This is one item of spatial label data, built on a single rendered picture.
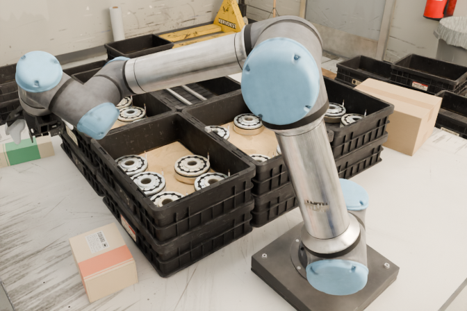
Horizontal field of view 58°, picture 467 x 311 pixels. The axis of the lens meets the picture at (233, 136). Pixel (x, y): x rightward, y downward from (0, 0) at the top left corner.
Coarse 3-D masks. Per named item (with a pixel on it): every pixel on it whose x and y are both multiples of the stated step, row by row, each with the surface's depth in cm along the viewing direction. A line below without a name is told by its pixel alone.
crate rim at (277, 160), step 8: (224, 96) 146; (232, 96) 147; (200, 104) 141; (208, 104) 142; (184, 112) 136; (192, 120) 132; (328, 128) 127; (216, 136) 123; (328, 136) 124; (232, 144) 119; (240, 152) 116; (272, 160) 112; (280, 160) 114; (256, 168) 111; (264, 168) 111; (272, 168) 114
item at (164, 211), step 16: (176, 112) 136; (128, 128) 127; (96, 144) 119; (224, 144) 119; (112, 160) 112; (240, 160) 113; (128, 176) 106; (240, 176) 107; (144, 192) 100; (192, 192) 101; (208, 192) 102; (160, 208) 95; (176, 208) 97
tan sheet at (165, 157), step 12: (168, 144) 138; (180, 144) 138; (144, 156) 132; (156, 156) 132; (168, 156) 132; (180, 156) 132; (156, 168) 126; (168, 168) 126; (168, 180) 121; (180, 192) 116
